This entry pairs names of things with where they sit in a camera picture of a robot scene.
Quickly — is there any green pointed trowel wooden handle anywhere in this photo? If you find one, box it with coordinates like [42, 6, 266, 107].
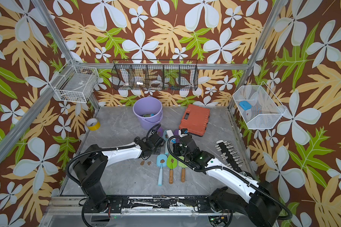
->
[167, 155, 178, 184]

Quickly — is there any white wire basket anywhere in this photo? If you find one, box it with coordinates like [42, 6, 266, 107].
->
[51, 60, 99, 103]
[233, 83, 287, 130]

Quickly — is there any black socket bit rack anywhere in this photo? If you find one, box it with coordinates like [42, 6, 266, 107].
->
[215, 140, 252, 177]

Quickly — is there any white wire basket right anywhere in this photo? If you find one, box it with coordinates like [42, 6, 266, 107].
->
[233, 83, 287, 130]

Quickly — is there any green square trowel right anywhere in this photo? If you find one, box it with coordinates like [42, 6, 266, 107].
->
[178, 161, 187, 183]

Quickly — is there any blue object in basket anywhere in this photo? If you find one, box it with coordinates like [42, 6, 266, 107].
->
[239, 100, 252, 111]

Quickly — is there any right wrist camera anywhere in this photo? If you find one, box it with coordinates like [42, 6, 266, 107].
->
[179, 128, 189, 137]

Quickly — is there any red plastic tool case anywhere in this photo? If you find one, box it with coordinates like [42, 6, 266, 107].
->
[179, 105, 210, 137]

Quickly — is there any black wire basket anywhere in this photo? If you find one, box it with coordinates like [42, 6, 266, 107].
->
[110, 59, 199, 91]

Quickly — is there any white wire basket left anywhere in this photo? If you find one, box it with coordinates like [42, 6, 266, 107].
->
[51, 60, 99, 103]

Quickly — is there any purple plastic bucket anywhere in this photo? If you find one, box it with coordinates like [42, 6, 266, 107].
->
[133, 96, 163, 130]

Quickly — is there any yellow tape roll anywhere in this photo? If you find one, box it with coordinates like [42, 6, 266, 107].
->
[86, 118, 100, 131]

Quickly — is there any purple trowel pink handle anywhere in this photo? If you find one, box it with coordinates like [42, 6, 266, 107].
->
[157, 127, 164, 136]
[173, 129, 180, 136]

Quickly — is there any light blue round trowel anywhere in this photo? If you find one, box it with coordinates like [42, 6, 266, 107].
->
[156, 154, 167, 186]

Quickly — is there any purple trowel pink handle right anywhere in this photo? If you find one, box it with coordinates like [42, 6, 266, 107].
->
[173, 129, 180, 136]

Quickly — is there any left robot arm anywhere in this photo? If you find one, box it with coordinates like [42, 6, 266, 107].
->
[65, 132, 165, 212]

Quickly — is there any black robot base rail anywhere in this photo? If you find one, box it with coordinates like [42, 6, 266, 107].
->
[83, 195, 236, 214]

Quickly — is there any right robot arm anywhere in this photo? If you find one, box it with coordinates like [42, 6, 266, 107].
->
[167, 135, 293, 227]

